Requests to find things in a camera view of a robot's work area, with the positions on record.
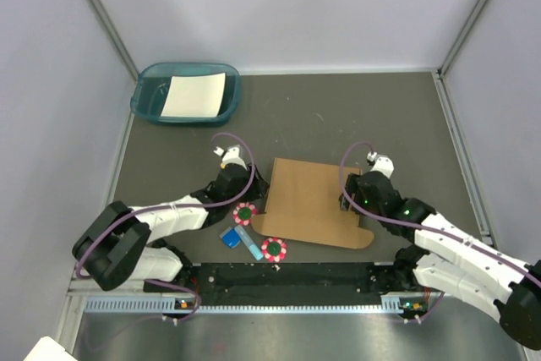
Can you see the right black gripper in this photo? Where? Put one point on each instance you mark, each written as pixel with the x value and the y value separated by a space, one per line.
pixel 352 187

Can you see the white paper sheet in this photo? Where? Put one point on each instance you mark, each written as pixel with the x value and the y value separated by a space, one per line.
pixel 194 96

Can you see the brown cardboard box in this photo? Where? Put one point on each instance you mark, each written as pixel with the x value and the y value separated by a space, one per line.
pixel 303 205

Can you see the light blue highlighter pen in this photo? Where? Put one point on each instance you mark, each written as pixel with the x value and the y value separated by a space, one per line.
pixel 253 248

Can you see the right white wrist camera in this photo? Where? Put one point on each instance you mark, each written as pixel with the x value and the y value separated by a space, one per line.
pixel 380 163

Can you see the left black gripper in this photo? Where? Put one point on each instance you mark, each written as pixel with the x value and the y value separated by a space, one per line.
pixel 259 186

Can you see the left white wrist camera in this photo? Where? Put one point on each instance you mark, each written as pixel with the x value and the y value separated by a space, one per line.
pixel 232 155

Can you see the white box corner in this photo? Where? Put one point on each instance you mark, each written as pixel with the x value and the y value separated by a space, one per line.
pixel 47 349

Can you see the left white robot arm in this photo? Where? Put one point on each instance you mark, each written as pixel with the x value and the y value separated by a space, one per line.
pixel 128 243

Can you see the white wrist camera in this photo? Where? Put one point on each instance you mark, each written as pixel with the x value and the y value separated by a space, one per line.
pixel 232 155
pixel 380 163

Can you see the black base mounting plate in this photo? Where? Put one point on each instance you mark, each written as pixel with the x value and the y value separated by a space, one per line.
pixel 362 276

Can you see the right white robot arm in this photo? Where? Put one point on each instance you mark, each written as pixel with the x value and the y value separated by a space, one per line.
pixel 451 261

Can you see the blue rectangular eraser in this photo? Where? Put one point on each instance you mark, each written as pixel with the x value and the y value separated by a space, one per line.
pixel 230 238

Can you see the pink green flower keychain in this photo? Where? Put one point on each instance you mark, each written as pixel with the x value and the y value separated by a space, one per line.
pixel 243 213

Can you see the teal plastic bin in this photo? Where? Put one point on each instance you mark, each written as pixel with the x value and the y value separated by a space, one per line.
pixel 153 83

